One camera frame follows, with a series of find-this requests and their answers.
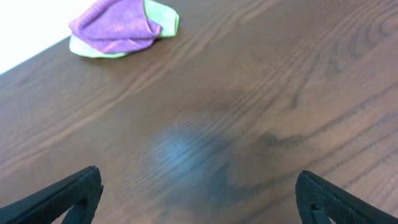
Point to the green crumpled microfiber cloth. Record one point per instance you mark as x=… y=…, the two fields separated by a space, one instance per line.
x=155 y=11

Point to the purple microfiber cloth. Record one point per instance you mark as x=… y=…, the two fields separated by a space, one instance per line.
x=116 y=26

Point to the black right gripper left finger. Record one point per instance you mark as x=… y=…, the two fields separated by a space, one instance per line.
x=76 y=197

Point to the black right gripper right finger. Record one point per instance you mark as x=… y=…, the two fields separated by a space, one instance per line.
x=320 y=201

